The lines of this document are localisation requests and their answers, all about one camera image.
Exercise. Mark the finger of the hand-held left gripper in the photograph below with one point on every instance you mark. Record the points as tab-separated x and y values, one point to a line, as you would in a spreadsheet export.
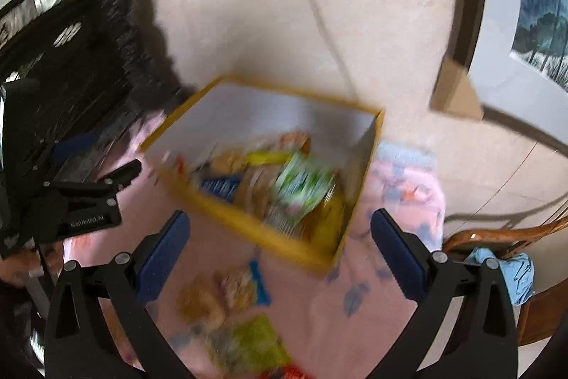
93	210
75	148

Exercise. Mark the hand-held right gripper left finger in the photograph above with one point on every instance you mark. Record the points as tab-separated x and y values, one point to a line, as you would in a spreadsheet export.
164	254

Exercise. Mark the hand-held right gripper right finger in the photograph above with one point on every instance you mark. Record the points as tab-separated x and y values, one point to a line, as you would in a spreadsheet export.
399	254

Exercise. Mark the blue snack packet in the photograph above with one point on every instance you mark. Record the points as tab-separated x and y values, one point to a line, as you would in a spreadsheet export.
222	188

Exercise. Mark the yellow cardboard box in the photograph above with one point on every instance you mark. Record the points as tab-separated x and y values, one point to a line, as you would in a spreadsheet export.
266	232

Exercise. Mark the yellow sausage stick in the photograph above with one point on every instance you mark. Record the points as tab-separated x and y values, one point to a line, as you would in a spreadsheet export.
268	158

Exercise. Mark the orange crispy snack packet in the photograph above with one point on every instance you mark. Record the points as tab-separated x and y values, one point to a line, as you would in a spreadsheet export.
295	141

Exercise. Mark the person's left hand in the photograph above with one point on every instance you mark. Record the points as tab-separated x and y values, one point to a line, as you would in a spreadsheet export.
22	270

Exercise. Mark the carved dark wood furniture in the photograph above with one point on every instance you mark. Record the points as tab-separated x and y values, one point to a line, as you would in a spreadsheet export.
88	95

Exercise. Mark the brown snack packet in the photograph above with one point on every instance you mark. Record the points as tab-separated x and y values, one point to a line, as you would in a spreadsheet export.
222	290

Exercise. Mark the light blue cloth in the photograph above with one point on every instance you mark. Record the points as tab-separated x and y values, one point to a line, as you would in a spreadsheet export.
514	277

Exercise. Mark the yellow green snack packet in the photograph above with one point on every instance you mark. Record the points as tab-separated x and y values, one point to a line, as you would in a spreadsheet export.
253	343

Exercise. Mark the wooden chair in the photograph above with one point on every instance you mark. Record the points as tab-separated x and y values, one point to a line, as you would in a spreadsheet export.
541	308

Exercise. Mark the cardboard corner protector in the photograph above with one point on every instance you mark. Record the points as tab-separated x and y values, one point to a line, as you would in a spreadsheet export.
457	95

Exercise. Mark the framed landscape painting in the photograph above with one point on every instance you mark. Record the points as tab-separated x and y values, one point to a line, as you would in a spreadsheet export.
501	28

